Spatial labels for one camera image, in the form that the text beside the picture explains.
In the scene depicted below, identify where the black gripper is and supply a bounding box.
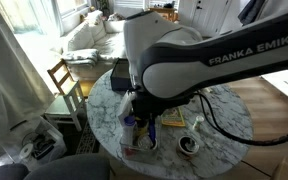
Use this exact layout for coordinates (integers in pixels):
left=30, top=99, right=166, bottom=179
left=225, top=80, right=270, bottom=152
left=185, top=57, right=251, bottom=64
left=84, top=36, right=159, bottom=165
left=132, top=93, right=168, bottom=132

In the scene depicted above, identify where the blue round lid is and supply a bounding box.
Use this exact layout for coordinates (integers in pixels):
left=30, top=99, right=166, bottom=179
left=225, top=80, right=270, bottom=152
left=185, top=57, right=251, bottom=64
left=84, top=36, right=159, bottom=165
left=147, top=117, right=158, bottom=147

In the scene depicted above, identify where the yellow lid jar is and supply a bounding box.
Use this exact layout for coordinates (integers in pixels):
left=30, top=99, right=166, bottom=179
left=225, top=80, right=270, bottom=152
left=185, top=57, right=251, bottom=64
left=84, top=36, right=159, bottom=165
left=135, top=116, right=150, bottom=138

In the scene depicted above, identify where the clear plastic case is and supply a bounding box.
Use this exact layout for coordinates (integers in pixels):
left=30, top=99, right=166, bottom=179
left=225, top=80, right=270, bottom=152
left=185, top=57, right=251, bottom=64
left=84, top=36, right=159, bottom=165
left=118, top=94, right=162, bottom=164

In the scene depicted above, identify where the glass jar with foil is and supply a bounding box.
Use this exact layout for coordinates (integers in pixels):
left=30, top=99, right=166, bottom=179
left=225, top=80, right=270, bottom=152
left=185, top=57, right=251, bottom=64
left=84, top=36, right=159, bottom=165
left=137, top=133, right=159, bottom=152

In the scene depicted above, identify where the blue cap bottle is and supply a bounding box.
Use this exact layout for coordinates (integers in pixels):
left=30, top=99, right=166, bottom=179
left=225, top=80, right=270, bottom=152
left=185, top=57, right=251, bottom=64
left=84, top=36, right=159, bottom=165
left=121, top=115, right=137, bottom=148

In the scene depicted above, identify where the yellow picture book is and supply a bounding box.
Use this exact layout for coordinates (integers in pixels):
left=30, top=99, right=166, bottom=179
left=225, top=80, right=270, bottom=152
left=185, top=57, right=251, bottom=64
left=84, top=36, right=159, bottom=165
left=159, top=106, right=187, bottom=128

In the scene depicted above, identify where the white paper pack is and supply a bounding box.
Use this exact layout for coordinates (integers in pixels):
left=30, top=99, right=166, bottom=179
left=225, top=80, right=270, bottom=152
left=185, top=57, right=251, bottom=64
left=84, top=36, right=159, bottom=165
left=117, top=90, right=137, bottom=128

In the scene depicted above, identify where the white jar with dark contents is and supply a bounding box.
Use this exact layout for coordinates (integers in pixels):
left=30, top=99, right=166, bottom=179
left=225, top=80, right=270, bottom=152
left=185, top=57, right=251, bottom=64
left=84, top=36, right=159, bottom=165
left=177, top=134, right=201, bottom=158

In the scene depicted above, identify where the dark blue open box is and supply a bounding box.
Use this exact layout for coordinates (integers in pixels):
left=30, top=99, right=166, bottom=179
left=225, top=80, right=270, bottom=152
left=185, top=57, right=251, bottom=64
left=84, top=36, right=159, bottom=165
left=109, top=58, right=133, bottom=93

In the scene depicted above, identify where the striped floor mat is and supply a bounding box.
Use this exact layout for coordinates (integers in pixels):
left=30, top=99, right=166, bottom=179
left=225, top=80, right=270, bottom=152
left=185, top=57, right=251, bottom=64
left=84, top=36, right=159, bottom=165
left=75, top=121, right=102, bottom=154

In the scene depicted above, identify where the small white chair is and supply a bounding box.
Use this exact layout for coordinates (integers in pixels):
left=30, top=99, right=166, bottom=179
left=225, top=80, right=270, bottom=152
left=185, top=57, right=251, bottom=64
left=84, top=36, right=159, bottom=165
left=44, top=81, right=88, bottom=133

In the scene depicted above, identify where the grey armchair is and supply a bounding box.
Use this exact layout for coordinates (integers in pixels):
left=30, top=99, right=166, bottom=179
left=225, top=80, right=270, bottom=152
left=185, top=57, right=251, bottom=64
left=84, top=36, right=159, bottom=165
left=0, top=153, right=112, bottom=180

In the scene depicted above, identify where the wooden chair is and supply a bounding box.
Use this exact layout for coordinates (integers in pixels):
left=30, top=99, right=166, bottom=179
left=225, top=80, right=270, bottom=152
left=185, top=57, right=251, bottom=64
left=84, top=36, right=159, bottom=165
left=47, top=59, right=85, bottom=98

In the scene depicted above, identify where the white sofa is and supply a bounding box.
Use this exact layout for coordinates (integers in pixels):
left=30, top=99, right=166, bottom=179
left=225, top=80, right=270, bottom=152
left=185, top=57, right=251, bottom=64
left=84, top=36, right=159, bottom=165
left=60, top=9, right=132, bottom=73

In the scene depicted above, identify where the clear plastic storage bin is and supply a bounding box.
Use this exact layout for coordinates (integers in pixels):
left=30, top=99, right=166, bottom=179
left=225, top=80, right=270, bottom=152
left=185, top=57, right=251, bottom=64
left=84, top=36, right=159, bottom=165
left=3, top=116, right=68, bottom=168

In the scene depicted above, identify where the white paper roll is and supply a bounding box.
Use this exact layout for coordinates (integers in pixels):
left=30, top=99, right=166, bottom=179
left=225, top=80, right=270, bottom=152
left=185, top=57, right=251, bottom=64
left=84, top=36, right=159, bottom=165
left=19, top=143, right=35, bottom=160

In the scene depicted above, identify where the sheer white curtain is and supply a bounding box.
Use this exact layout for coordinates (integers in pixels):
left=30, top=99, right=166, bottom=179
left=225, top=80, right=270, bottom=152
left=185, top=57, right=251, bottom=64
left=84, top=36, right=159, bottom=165
left=0, top=0, right=57, bottom=164

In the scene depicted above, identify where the white low cabinet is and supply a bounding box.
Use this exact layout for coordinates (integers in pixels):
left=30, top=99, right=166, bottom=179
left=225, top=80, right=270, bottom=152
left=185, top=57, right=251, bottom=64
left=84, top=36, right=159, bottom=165
left=260, top=68, right=288, bottom=104

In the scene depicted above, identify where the dark hanging jacket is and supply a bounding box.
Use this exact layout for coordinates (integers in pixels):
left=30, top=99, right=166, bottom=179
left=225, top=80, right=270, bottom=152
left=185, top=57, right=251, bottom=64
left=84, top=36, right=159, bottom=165
left=238, top=0, right=267, bottom=26

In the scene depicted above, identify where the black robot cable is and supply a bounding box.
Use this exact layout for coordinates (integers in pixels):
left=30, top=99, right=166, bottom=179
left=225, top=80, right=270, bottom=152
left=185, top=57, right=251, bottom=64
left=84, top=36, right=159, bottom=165
left=193, top=91, right=288, bottom=148

